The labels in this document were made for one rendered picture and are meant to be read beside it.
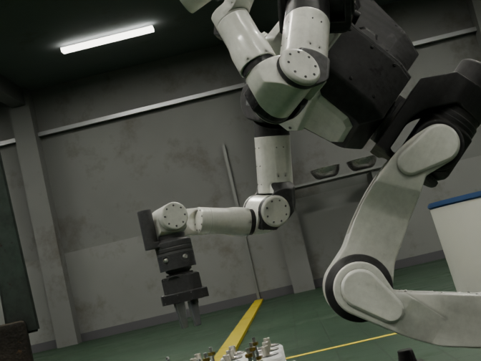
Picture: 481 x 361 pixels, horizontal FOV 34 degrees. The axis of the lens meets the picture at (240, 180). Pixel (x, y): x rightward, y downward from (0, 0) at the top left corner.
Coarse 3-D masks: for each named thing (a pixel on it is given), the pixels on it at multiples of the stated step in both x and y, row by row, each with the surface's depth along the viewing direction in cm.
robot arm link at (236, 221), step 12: (252, 204) 195; (216, 216) 188; (228, 216) 190; (240, 216) 190; (252, 216) 192; (216, 228) 189; (228, 228) 190; (240, 228) 191; (252, 228) 192; (264, 228) 190; (276, 228) 191
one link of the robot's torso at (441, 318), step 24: (360, 264) 162; (336, 288) 162; (360, 288) 161; (384, 288) 161; (360, 312) 161; (384, 312) 160; (408, 312) 161; (432, 312) 163; (456, 312) 164; (480, 312) 164; (408, 336) 162; (432, 336) 164; (456, 336) 164; (480, 336) 163
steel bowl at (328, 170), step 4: (336, 164) 1066; (320, 168) 1062; (324, 168) 1060; (328, 168) 1060; (332, 168) 1062; (336, 168) 1066; (312, 172) 1073; (316, 172) 1066; (320, 172) 1063; (324, 172) 1062; (328, 172) 1062; (332, 172) 1064; (336, 172) 1070; (316, 176) 1071; (320, 176) 1067; (324, 176) 1066; (328, 176) 1067; (332, 176) 1072
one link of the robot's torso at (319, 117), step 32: (352, 32) 167; (384, 32) 171; (352, 64) 164; (384, 64) 167; (320, 96) 165; (352, 96) 164; (384, 96) 165; (288, 128) 180; (320, 128) 174; (352, 128) 168
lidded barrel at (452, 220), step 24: (480, 192) 470; (432, 216) 496; (456, 216) 475; (480, 216) 469; (456, 240) 477; (480, 240) 469; (456, 264) 481; (480, 264) 470; (456, 288) 490; (480, 288) 471
